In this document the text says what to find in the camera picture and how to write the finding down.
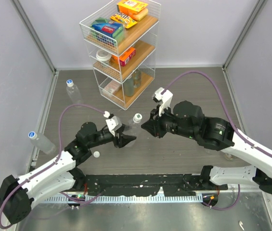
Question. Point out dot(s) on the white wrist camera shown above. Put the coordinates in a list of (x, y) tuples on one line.
[(163, 98), (113, 122)]

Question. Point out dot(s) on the white wire shelf rack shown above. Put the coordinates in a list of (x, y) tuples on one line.
[(121, 41)]

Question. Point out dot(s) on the orange box, middle shelf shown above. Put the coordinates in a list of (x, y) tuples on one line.
[(123, 59)]

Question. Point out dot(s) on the orange snack box, top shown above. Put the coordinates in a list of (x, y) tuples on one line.
[(131, 6)]

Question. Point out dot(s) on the yellow candy bag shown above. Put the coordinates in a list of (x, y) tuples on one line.
[(124, 19)]

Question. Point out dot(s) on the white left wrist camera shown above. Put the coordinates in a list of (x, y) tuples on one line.
[(113, 122)]

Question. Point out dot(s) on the white box, bottom shelf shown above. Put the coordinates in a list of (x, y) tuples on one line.
[(111, 88)]

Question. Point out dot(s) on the green glass bottle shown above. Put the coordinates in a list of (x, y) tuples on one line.
[(229, 156)]

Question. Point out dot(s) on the clear bottle with blue cap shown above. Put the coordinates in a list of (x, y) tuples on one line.
[(40, 141)]

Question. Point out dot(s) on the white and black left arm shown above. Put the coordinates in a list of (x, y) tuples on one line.
[(19, 195)]

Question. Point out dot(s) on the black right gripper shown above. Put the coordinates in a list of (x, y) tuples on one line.
[(154, 125)]

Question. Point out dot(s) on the glass jar, bottom shelf back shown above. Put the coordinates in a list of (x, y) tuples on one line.
[(137, 78)]

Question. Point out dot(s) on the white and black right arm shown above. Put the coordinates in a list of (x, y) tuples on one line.
[(213, 133)]

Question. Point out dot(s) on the white slotted cable duct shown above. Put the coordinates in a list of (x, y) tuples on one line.
[(159, 198)]

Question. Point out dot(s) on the blue and white bottle cap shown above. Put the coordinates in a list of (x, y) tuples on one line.
[(69, 83)]

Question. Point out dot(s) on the glass jar, bottom shelf front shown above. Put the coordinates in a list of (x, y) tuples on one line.
[(128, 87)]

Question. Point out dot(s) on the yellow sponge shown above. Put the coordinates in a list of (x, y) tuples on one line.
[(139, 16)]

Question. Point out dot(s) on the glass jar, shelf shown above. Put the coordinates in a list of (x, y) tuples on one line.
[(137, 78), (128, 87)]

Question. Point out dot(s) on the clear plastic bottle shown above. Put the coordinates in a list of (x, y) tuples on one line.
[(135, 128), (74, 94), (209, 151)]

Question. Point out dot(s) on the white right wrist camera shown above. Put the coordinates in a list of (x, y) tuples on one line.
[(163, 98)]

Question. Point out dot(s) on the green and blue box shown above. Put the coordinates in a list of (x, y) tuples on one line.
[(107, 31)]

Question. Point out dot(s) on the white lidded paper cup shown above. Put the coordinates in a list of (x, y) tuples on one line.
[(103, 56)]

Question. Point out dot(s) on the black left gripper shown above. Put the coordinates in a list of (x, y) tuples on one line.
[(123, 139)]

